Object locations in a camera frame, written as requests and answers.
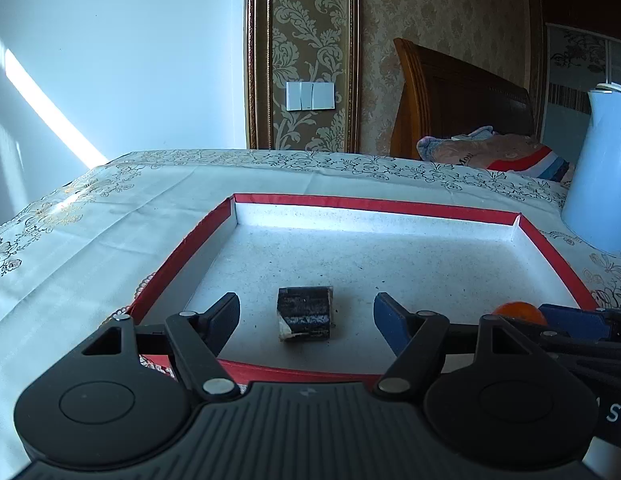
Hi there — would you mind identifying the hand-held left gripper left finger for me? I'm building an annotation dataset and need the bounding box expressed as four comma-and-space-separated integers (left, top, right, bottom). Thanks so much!
80, 291, 241, 403

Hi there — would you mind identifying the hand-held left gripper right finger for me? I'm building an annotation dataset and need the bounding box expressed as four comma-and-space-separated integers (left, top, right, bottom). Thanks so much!
373, 291, 541, 403

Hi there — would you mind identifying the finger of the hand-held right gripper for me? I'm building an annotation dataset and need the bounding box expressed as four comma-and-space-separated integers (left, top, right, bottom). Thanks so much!
538, 330, 621, 365
538, 302, 621, 341

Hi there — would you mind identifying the orange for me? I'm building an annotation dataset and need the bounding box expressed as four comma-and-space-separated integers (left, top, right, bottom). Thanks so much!
493, 301, 549, 326

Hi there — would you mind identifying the red and white tray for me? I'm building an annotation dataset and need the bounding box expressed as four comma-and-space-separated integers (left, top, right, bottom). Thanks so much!
125, 192, 599, 386

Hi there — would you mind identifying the dark rectangular block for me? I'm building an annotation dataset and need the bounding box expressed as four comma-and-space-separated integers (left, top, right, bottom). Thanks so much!
276, 285, 337, 343

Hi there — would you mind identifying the white kettle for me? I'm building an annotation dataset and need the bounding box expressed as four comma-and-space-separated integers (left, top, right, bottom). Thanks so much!
561, 82, 621, 256

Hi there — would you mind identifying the white floral tablecloth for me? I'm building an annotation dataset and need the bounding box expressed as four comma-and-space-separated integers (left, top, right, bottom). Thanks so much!
0, 149, 621, 476

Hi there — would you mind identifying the red striped pillow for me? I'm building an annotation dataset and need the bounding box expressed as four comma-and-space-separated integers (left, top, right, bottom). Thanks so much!
488, 145, 575, 182

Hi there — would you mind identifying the striped pillow and bedding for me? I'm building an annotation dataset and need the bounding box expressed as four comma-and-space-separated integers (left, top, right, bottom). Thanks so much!
417, 126, 551, 173

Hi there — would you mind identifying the wooden headboard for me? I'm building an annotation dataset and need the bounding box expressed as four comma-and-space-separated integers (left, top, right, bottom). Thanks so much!
389, 37, 536, 161

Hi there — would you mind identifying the wardrobe with patterned door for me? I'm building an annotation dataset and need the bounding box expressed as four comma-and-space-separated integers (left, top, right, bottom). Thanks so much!
538, 0, 621, 166

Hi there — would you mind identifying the white light switch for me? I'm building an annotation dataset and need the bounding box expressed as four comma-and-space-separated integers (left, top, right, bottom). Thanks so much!
285, 81, 336, 111

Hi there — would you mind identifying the wooden wall panel frame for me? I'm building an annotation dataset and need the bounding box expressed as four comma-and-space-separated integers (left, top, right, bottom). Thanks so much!
244, 0, 364, 153

